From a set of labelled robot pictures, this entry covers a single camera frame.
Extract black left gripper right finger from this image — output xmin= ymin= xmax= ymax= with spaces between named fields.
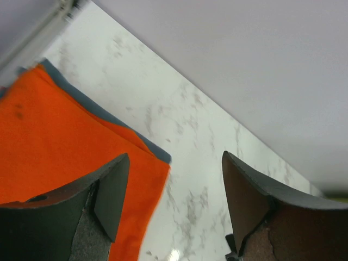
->
xmin=222 ymin=152 xmax=347 ymax=260

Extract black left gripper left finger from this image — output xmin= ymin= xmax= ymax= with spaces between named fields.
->
xmin=1 ymin=154 xmax=130 ymax=260

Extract orange t-shirt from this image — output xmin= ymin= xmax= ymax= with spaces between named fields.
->
xmin=1 ymin=65 xmax=170 ymax=260

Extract olive green plastic bin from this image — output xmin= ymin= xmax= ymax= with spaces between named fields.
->
xmin=324 ymin=191 xmax=348 ymax=203

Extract folded grey-blue t-shirt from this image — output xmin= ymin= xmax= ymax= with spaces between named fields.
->
xmin=0 ymin=57 xmax=172 ymax=165

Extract left aluminium frame post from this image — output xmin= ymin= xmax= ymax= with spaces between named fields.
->
xmin=1 ymin=1 xmax=88 ymax=85

